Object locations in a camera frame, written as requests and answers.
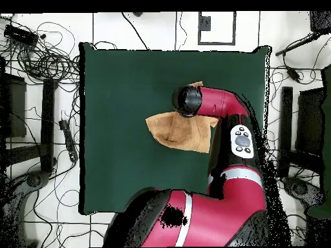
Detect black floor cable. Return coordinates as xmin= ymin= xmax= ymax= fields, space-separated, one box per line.
xmin=121 ymin=12 xmax=150 ymax=50

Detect black power adapter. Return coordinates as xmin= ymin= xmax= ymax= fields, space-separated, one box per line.
xmin=286 ymin=66 xmax=301 ymax=83

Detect black power strip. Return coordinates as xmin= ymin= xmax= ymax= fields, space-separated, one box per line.
xmin=58 ymin=119 xmax=79 ymax=163

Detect dark grey square plate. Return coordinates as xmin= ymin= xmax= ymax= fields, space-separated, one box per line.
xmin=198 ymin=15 xmax=212 ymax=32

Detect black flat box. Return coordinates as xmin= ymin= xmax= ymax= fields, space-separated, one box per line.
xmin=0 ymin=72 xmax=27 ymax=138
xmin=295 ymin=87 xmax=326 ymax=156

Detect black network box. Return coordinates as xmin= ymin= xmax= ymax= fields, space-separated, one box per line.
xmin=3 ymin=23 xmax=39 ymax=48

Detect black stand bar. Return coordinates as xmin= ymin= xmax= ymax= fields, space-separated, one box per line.
xmin=40 ymin=78 xmax=58 ymax=173
xmin=279 ymin=86 xmax=294 ymax=178

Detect dark green hanging cloth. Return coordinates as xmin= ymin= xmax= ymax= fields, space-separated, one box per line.
xmin=306 ymin=64 xmax=331 ymax=220

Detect yellow terry towel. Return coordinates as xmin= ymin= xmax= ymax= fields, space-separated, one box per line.
xmin=145 ymin=81 xmax=219 ymax=154

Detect dark green table cloth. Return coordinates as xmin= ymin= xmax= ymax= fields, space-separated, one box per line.
xmin=78 ymin=41 xmax=272 ymax=216

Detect black boom pole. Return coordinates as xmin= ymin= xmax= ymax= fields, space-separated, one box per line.
xmin=274 ymin=32 xmax=323 ymax=57

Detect black speckled box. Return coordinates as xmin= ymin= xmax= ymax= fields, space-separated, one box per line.
xmin=309 ymin=10 xmax=331 ymax=34

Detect grey floor tape frame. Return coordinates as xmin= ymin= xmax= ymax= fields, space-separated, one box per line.
xmin=198 ymin=10 xmax=237 ymax=47

